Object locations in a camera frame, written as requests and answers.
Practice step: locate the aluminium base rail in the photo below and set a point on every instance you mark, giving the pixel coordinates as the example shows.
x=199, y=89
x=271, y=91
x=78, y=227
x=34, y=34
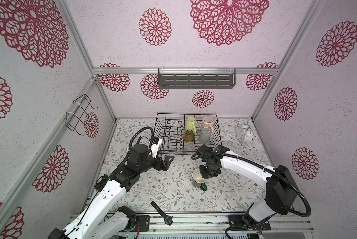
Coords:
x=195, y=224

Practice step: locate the black wire wall holder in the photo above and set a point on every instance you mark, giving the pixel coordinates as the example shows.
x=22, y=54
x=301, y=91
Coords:
x=83, y=120

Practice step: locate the dark green mug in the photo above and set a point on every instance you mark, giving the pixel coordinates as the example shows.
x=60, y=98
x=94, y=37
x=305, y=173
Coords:
x=198, y=181

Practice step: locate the clear glass cup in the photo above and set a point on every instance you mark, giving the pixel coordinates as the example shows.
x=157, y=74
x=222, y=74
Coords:
x=189, y=145

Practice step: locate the white alarm clock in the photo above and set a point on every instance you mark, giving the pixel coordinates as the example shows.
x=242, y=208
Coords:
x=244, y=133

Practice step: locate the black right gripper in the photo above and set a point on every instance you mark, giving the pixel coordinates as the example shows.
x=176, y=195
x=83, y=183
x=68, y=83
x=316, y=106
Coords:
x=205, y=176

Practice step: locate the amber glass cup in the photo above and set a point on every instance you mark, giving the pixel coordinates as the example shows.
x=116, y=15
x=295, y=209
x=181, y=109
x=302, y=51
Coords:
x=189, y=136

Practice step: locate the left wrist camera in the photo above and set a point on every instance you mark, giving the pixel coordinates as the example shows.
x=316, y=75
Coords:
x=156, y=142

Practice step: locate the grey wall shelf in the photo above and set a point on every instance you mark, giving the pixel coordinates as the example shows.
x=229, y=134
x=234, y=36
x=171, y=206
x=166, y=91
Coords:
x=198, y=81

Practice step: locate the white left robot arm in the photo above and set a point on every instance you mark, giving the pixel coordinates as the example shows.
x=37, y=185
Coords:
x=90, y=224

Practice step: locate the white cup grey handle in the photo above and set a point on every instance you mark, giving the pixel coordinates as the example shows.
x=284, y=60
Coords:
x=205, y=135

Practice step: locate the black wire dish rack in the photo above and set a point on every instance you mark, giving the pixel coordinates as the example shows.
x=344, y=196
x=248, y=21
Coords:
x=170, y=127

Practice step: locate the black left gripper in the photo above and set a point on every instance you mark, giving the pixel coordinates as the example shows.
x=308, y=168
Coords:
x=166, y=165

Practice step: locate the pink tall mug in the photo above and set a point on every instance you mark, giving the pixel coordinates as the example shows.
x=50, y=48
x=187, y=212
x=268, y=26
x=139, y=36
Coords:
x=208, y=121

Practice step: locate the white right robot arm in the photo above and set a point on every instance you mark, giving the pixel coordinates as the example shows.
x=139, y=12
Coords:
x=279, y=187

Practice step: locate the black wristwatch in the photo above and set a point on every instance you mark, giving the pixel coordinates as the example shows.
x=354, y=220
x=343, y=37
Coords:
x=167, y=219

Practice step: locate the light green mug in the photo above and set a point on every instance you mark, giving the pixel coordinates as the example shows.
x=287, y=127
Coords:
x=190, y=124

